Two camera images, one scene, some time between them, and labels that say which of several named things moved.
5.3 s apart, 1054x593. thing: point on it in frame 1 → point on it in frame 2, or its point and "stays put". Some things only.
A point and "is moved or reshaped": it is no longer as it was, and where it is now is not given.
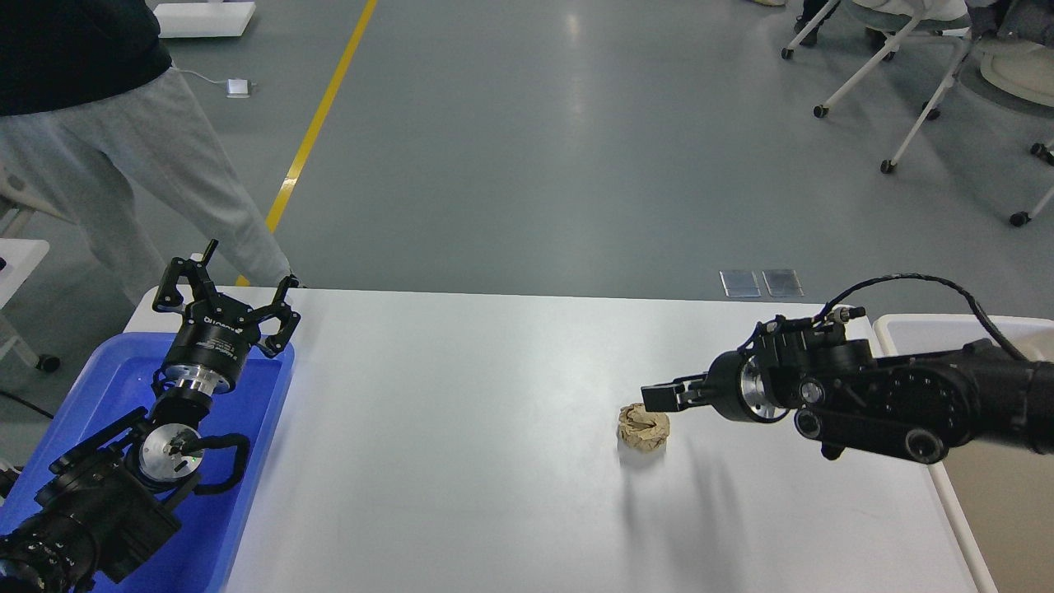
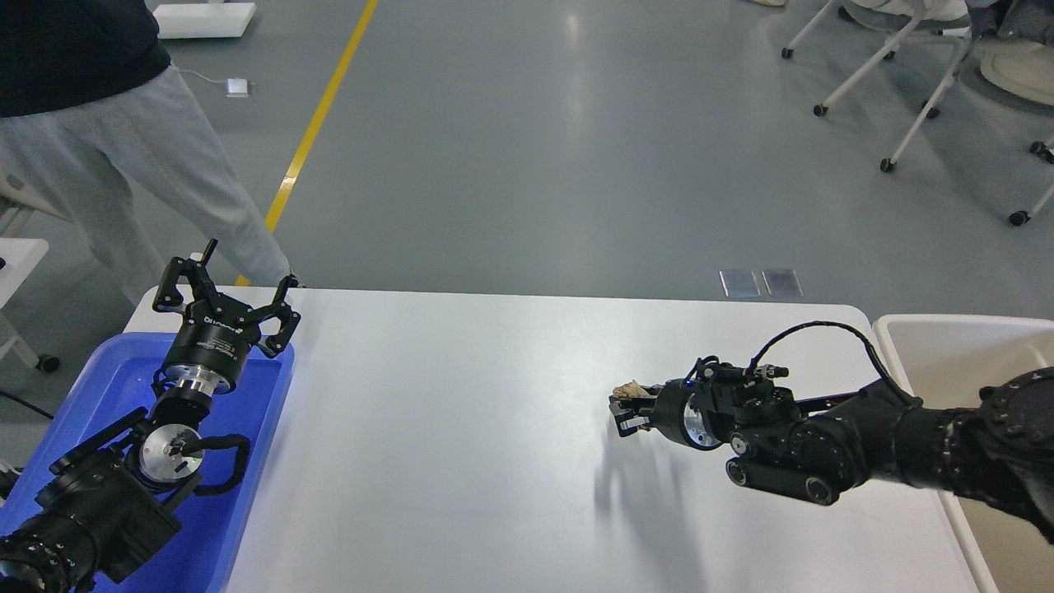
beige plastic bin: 997,493 stays put
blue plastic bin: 114,382 stays put
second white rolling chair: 1024,69 stays put
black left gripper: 216,333 stays put
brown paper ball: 641,430 is moved or reshaped
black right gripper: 735,385 → 683,413
